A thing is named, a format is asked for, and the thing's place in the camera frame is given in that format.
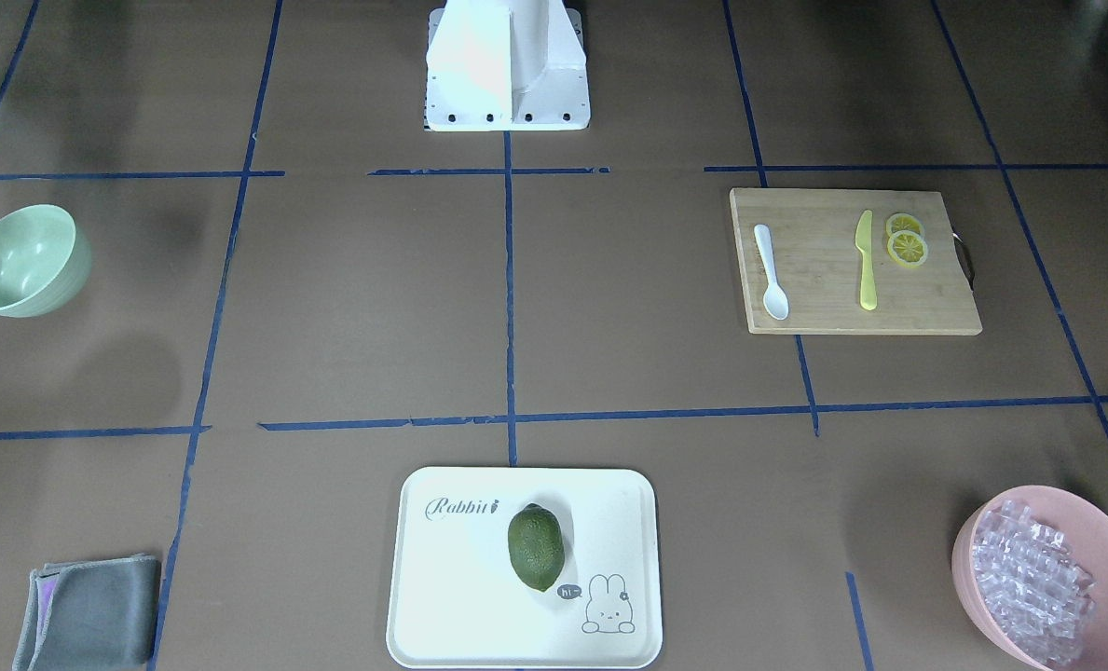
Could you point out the grey folded cloth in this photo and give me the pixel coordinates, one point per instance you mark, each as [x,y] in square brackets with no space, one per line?
[90,615]

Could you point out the bamboo cutting board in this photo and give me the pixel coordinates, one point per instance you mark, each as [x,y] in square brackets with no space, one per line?
[817,263]

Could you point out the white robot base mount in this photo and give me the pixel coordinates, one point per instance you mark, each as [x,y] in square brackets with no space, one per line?
[506,66]

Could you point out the clear ice cubes pile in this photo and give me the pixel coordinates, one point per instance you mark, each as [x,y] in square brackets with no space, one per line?
[1032,586]

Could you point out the pink bowl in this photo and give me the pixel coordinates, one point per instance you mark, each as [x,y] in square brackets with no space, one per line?
[1085,527]

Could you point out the upper lemon slice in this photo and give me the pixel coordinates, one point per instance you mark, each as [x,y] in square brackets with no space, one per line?
[903,222]

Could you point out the metal board handle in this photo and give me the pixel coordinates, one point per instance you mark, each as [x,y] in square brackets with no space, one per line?
[965,260]

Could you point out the lemon slice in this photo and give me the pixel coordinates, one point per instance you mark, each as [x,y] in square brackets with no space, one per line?
[908,249]
[903,222]

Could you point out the green avocado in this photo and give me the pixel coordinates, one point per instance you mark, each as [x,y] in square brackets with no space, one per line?
[536,548]

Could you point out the white plastic spoon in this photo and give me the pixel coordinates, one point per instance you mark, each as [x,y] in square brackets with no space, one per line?
[774,299]

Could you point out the lower lemon slice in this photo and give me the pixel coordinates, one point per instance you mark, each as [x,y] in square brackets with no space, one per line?
[908,249]

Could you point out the cream rabbit tray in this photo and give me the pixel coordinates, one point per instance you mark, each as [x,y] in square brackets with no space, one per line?
[456,602]

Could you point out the yellow plastic knife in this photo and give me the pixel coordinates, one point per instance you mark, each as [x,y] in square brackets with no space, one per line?
[866,291]

